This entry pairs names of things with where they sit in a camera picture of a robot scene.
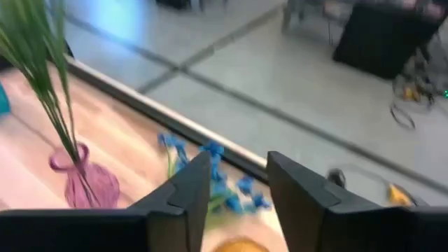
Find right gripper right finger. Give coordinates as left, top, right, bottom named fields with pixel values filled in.
left=267, top=150, right=382, bottom=252

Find black power cable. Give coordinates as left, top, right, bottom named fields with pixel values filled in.
left=325, top=164, right=430, bottom=207

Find yellow power plug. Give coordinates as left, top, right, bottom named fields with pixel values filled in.
left=386, top=182, right=416, bottom=208

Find tangled floor cables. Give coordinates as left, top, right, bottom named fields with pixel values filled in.
left=388, top=52, right=448, bottom=131

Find white artificial flower bunch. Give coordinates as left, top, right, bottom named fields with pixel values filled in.
left=0, top=0, right=94, bottom=207

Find blue artificial flower bunch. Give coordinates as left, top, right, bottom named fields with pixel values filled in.
left=156, top=132, right=273, bottom=228

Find black box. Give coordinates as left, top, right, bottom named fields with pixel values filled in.
left=332, top=0, right=444, bottom=81

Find amber gold glass vase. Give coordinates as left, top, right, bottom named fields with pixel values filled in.
left=211, top=236, right=271, bottom=252

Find pink glass vase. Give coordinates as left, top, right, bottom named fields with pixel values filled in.
left=48, top=141, right=120, bottom=210

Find grey chair legs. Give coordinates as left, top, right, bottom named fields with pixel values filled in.
left=281, top=0, right=335, bottom=46

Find teal glass vase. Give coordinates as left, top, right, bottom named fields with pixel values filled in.
left=0, top=80, right=11, bottom=116

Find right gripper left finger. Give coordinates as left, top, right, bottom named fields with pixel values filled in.
left=127, top=150, right=212, bottom=252

